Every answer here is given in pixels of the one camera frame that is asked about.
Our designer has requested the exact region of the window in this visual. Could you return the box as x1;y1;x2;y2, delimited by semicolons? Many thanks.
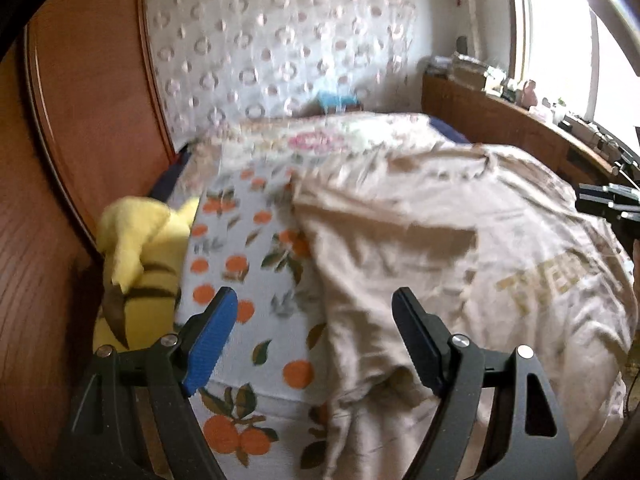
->
505;0;640;147

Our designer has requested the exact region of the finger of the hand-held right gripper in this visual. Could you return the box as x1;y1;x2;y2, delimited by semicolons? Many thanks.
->
579;183;640;202
575;200;640;225

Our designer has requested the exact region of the pile of small desk clutter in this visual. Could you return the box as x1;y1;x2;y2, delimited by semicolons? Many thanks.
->
505;77;640;173

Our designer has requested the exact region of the orange fruit print bedsheet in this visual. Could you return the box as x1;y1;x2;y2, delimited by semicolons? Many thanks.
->
175;165;341;480

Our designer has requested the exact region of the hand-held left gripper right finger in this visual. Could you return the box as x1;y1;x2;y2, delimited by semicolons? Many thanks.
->
391;287;581;480

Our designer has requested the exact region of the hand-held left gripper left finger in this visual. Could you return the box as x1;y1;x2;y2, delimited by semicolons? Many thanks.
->
50;286;239;480

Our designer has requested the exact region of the wooden cabinet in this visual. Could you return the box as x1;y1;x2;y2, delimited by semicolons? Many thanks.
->
422;72;618;192

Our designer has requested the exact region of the dark blue mattress sheet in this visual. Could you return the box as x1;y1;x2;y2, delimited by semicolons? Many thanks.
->
149;115;472;202

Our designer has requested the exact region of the yellow plush toy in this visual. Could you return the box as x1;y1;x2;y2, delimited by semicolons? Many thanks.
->
92;195;201;353

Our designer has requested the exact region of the beige t-shirt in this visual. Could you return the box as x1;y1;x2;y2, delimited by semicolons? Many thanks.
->
290;142;633;480

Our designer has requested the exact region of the sheer circle pattern curtain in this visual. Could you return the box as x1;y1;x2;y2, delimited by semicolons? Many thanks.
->
145;0;422;147

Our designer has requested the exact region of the floral quilt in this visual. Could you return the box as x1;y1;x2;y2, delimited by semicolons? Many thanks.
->
190;110;451;173

